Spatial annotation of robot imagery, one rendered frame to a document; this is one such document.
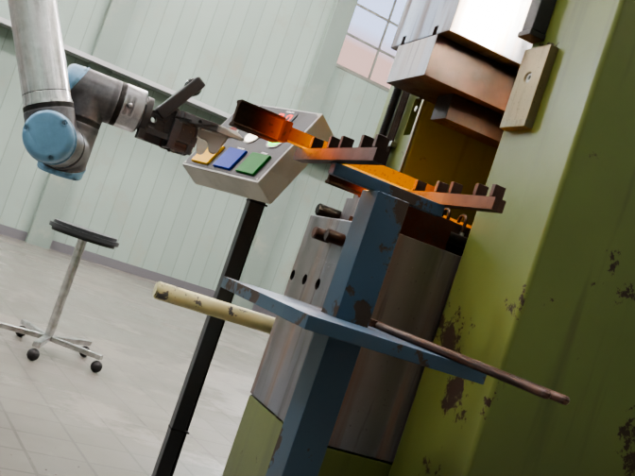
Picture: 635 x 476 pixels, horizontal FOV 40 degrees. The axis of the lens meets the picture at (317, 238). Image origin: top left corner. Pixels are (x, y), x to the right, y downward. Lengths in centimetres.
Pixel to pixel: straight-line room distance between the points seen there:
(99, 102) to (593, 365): 106
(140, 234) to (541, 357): 1079
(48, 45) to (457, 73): 87
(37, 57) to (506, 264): 93
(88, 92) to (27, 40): 17
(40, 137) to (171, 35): 1073
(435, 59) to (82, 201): 1022
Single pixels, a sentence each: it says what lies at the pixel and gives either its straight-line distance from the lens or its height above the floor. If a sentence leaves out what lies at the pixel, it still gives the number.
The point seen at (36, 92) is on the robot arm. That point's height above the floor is 93.
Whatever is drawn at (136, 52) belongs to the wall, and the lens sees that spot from 1215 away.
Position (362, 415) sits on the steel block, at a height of 55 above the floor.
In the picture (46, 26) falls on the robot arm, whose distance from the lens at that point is 168.
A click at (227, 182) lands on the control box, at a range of 239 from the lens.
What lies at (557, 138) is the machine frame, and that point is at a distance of 168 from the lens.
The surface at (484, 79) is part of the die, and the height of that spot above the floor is 132.
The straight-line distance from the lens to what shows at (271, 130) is 146.
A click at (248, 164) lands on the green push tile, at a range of 232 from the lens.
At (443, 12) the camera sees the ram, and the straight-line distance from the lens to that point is 199.
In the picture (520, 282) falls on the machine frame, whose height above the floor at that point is 89.
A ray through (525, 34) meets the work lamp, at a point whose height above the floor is 138.
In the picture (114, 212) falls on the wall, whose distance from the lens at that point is 1209.
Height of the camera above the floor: 78
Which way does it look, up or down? 2 degrees up
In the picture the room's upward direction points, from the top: 19 degrees clockwise
